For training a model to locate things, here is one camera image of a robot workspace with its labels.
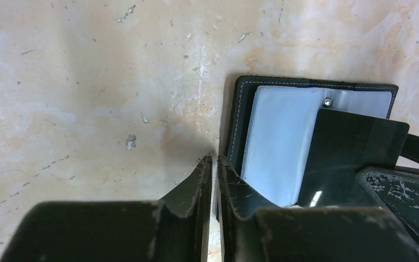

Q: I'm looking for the black credit card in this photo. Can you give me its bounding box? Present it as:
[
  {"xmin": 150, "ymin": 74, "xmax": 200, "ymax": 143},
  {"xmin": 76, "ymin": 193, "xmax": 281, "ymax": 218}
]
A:
[{"xmin": 297, "ymin": 109, "xmax": 410, "ymax": 207}]

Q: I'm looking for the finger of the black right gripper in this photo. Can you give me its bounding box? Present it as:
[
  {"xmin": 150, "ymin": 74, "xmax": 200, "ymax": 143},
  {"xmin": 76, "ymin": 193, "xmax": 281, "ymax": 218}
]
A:
[{"xmin": 356, "ymin": 166, "xmax": 419, "ymax": 246}]

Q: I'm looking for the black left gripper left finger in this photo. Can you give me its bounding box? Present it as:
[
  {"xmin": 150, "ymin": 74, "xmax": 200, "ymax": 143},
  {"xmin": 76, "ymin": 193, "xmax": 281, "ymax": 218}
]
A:
[{"xmin": 1, "ymin": 156, "xmax": 213, "ymax": 261}]

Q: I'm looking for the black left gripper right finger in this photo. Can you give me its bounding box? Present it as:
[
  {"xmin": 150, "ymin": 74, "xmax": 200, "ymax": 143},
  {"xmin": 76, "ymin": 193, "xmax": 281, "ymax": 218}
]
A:
[{"xmin": 217, "ymin": 156, "xmax": 419, "ymax": 261}]

